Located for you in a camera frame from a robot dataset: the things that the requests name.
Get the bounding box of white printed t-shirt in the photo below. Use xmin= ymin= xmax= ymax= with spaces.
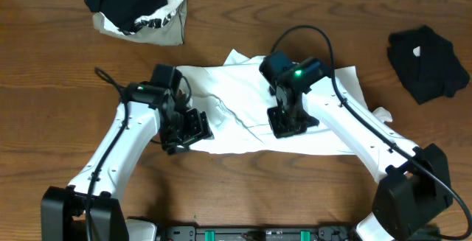
xmin=176 ymin=49 xmax=393 ymax=156

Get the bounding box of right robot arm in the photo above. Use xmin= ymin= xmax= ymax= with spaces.
xmin=260 ymin=52 xmax=453 ymax=240

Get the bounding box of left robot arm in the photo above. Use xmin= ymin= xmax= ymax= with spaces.
xmin=41 ymin=83 xmax=212 ymax=240

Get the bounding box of white black-print garment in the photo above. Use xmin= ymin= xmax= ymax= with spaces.
xmin=100 ymin=0 xmax=184 ymax=35

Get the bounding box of black garment right side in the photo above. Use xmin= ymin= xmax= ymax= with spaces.
xmin=387 ymin=25 xmax=471 ymax=105

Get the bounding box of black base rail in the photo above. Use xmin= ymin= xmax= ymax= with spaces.
xmin=155 ymin=225 xmax=359 ymax=241

